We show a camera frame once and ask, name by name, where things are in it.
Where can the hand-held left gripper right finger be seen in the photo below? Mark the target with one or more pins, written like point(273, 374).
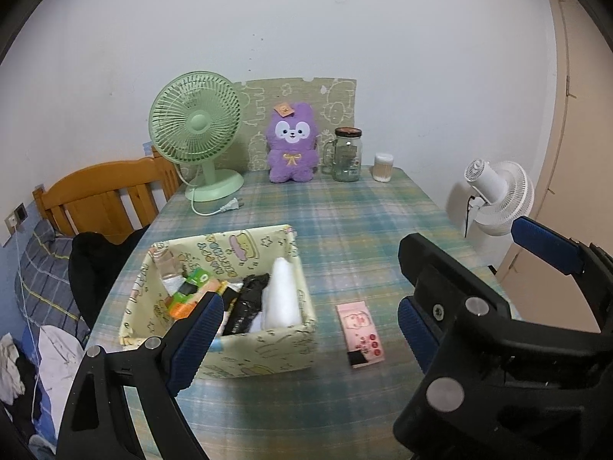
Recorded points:
point(417, 335)

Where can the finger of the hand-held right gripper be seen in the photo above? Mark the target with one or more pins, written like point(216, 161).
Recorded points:
point(455, 278)
point(546, 244)

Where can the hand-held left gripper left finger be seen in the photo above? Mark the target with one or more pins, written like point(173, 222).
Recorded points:
point(196, 340)

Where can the green orange tissue packet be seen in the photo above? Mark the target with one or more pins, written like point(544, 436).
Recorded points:
point(191, 292)

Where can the pink printed packet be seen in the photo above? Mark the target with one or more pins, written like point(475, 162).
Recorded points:
point(361, 335)

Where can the yellow printed fabric storage box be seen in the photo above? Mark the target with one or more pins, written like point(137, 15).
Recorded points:
point(268, 350)

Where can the clear small bottle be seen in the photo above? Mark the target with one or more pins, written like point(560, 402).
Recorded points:
point(172, 266)

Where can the white bottle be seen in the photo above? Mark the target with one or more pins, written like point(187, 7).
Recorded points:
point(282, 297)

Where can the black shiny packet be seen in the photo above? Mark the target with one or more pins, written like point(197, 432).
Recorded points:
point(246, 302)

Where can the white standing fan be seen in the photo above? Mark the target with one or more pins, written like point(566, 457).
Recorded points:
point(503, 196)

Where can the plaid tablecloth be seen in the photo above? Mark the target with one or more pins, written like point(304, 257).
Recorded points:
point(349, 230)

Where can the beige door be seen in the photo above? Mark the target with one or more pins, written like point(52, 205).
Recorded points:
point(579, 129)

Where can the black garment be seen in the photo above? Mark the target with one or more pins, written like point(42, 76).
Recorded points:
point(96, 268)

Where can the cotton swab container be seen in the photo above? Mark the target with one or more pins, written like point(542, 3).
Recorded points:
point(384, 167)

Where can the white crumpled clothes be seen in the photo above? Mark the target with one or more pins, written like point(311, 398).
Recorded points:
point(57, 359)

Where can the glass jar mug dark lid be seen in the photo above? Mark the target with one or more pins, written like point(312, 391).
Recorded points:
point(347, 158)

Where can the plaid grey pillow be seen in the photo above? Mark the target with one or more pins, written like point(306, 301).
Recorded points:
point(43, 278)

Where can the blue bed sheet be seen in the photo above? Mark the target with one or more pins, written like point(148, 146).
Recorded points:
point(45, 417)

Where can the wooden bed headboard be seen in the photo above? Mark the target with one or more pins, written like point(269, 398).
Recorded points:
point(96, 187)

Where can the purple plush toy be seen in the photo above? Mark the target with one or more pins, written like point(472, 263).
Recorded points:
point(292, 148)

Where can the green desk fan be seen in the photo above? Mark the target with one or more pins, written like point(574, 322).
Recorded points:
point(194, 120)

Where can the green printed backboard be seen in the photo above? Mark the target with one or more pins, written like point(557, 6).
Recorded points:
point(258, 105)

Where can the wall outlet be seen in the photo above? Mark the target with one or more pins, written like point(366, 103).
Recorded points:
point(17, 218)

